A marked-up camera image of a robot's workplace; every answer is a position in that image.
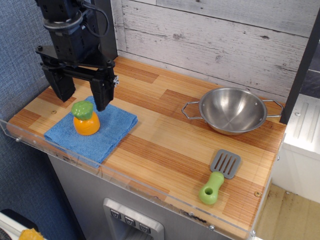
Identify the silver dispenser panel with buttons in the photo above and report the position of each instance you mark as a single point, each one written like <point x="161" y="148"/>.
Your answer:
<point x="132" y="221"/>

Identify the grey spatula with green handle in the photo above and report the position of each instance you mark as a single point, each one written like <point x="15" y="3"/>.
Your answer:
<point x="224" y="166"/>

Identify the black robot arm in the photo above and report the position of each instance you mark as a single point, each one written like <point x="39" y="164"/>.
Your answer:
<point x="59" y="13"/>

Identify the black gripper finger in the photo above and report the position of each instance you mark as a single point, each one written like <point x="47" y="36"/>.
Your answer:
<point x="102" y="87"/>
<point x="62" y="85"/>

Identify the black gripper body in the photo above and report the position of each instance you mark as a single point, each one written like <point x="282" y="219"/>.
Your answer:
<point x="76" y="50"/>

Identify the grey toy fridge cabinet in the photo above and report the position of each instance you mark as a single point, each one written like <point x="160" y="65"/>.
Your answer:
<point x="86" y="193"/>

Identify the black right frame post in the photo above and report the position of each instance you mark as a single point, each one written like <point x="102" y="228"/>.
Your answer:
<point x="302" y="71"/>

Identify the clear acrylic table guard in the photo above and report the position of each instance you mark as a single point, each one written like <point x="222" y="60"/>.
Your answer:
<point x="167" y="161"/>

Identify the white side counter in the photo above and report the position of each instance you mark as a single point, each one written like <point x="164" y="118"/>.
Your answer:
<point x="297" y="167"/>

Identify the blue folded cloth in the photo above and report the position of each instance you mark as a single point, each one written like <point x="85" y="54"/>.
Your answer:
<point x="95" y="138"/>

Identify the yellow object at corner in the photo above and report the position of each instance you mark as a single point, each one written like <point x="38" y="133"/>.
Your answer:
<point x="30" y="234"/>

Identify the stainless steel two-handled pan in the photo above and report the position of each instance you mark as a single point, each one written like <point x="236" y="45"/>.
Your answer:
<point x="232" y="111"/>

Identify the orange toy with green top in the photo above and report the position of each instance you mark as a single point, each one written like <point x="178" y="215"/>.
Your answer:
<point x="85" y="118"/>

